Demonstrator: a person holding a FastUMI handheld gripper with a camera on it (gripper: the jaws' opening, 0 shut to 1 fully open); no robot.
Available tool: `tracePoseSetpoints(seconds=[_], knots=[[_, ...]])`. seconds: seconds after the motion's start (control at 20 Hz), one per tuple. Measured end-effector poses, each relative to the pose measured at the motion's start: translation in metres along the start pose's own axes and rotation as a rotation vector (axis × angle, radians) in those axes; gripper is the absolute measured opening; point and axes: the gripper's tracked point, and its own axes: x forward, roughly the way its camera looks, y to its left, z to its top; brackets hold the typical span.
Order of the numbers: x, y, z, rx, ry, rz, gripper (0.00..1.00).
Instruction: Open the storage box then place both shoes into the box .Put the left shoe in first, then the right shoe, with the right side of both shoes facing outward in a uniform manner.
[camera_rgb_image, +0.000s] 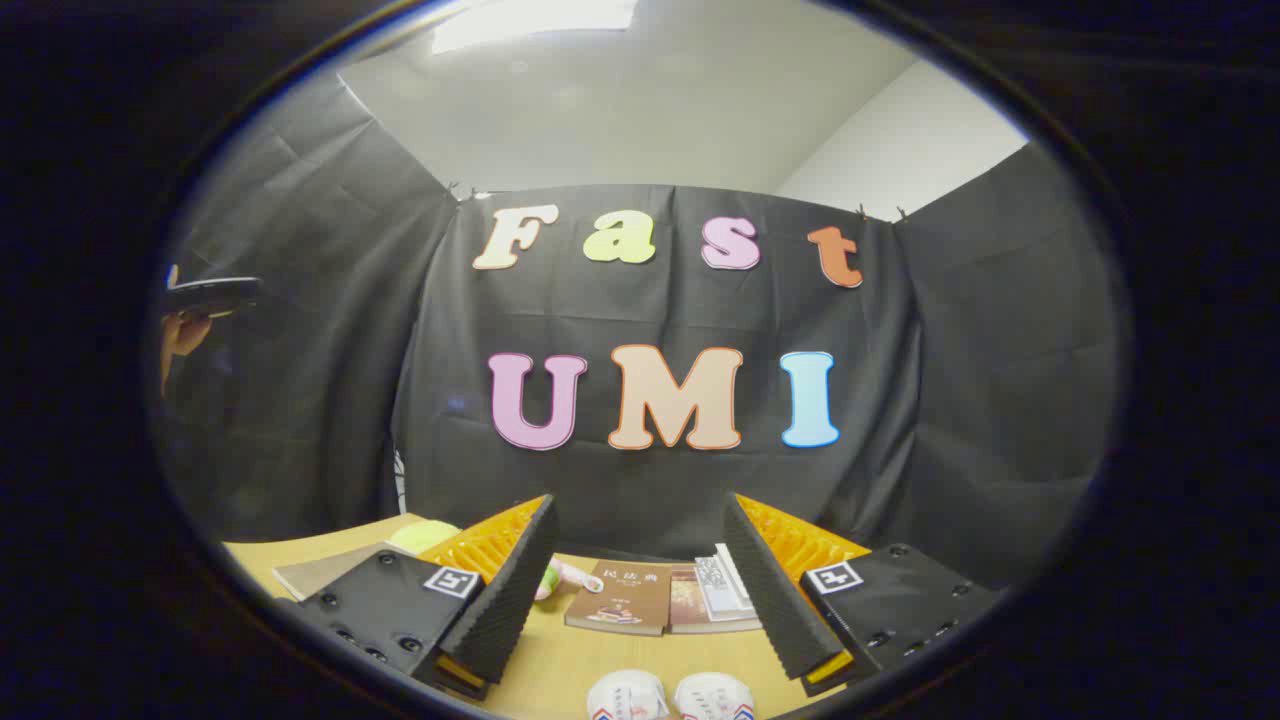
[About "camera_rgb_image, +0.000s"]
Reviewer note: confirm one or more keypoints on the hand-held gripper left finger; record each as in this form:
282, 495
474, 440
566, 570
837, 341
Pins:
505, 600

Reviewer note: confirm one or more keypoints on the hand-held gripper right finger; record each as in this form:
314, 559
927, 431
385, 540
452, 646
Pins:
775, 600

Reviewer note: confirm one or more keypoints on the white canvas shoe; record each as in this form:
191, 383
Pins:
713, 698
625, 698

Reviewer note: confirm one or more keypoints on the beige fabric storage box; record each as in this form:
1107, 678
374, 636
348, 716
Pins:
320, 572

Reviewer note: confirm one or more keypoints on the white patterned booklet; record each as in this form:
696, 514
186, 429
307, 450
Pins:
722, 592

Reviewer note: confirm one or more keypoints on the green and pink plush toy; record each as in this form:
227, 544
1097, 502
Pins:
560, 577

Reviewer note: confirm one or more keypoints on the dark brown book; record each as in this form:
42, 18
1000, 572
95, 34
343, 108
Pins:
685, 600

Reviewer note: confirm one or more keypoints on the yellow plush toy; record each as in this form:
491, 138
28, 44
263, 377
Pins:
425, 537

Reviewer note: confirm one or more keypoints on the brown book with illustrated cover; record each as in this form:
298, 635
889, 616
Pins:
620, 598

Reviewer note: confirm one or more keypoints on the black flat device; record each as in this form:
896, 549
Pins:
215, 294

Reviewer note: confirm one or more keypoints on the ceiling light panel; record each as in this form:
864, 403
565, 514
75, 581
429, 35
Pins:
530, 20

